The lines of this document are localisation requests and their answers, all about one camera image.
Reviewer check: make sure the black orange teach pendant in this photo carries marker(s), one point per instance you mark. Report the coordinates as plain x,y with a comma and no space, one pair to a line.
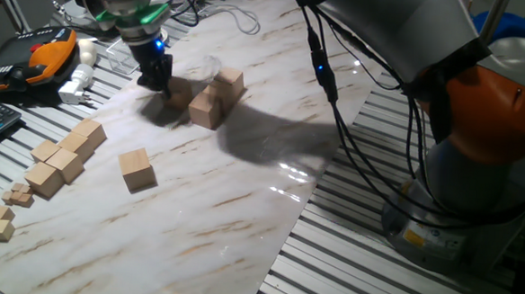
24,60

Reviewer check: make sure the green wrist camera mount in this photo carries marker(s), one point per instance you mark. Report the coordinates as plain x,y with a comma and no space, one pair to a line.
152,14

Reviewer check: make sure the clear plastic box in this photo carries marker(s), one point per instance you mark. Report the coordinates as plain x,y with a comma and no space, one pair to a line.
118,58

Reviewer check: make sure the white plug adapter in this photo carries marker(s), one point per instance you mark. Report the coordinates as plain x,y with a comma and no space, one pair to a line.
77,83

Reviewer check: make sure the tiny wooden cube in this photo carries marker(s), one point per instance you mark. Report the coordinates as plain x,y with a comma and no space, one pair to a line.
7,196
26,189
25,200
17,187

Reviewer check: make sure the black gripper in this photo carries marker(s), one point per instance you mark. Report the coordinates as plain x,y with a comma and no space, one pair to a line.
152,55

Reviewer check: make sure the medium wooden cube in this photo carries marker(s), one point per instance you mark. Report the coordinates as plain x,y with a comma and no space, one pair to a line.
1,230
1,213

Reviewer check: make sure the large wooden cube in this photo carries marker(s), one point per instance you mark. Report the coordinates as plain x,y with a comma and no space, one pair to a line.
65,164
210,90
44,150
77,145
43,179
90,131
180,97
204,111
229,80
136,168

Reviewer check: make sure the white egg shaped object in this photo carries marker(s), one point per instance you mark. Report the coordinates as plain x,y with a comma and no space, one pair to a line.
87,51

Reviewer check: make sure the white marble pattern sheet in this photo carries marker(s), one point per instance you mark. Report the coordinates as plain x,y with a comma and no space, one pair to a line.
196,206

